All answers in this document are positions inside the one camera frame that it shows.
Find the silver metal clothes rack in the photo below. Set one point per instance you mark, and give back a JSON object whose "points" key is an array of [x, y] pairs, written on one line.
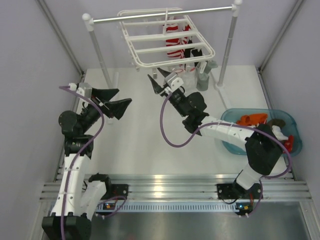
{"points": [[90, 22]]}

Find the white plastic sock hanger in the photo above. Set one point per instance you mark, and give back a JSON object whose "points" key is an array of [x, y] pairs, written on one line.
{"points": [[145, 38]]}

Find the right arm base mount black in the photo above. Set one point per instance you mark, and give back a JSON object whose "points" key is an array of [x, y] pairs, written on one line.
{"points": [[226, 191]]}

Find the aluminium mounting rail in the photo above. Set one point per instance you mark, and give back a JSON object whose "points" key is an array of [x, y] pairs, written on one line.
{"points": [[203, 187]]}

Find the grey sock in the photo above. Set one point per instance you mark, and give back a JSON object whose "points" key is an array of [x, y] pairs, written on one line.
{"points": [[203, 70]]}

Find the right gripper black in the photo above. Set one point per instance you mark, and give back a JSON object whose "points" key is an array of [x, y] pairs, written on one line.
{"points": [[157, 88]]}

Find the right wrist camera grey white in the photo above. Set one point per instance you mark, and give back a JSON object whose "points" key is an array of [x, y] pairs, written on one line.
{"points": [[173, 81]]}

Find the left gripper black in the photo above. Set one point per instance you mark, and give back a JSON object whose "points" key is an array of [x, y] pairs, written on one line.
{"points": [[117, 107]]}

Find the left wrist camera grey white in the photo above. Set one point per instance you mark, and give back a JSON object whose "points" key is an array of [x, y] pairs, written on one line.
{"points": [[84, 89]]}

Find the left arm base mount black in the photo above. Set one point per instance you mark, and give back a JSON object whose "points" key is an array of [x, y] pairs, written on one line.
{"points": [[119, 190]]}

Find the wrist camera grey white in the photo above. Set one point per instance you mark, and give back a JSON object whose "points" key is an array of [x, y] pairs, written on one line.
{"points": [[173, 81], [84, 89]]}

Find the black sock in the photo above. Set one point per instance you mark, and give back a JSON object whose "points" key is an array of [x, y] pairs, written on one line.
{"points": [[189, 52], [196, 52]]}

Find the orange sock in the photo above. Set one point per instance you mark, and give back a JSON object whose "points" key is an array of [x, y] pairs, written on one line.
{"points": [[252, 119]]}

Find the white sock red trim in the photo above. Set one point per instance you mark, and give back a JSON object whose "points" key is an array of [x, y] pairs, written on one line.
{"points": [[182, 73], [190, 80]]}

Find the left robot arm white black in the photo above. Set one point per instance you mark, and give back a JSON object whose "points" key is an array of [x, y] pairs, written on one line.
{"points": [[78, 199]]}

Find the slotted grey cable duct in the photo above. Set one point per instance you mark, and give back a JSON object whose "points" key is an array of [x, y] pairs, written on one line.
{"points": [[172, 207]]}

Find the blue plastic basin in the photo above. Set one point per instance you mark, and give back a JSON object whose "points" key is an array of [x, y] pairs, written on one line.
{"points": [[234, 114]]}

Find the brown sock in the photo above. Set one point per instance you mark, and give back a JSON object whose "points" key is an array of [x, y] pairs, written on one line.
{"points": [[276, 122]]}

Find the red sock in basin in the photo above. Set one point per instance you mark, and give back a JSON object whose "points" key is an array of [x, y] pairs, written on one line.
{"points": [[288, 144]]}

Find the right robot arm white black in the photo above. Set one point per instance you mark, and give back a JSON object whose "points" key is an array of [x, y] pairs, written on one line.
{"points": [[262, 147]]}

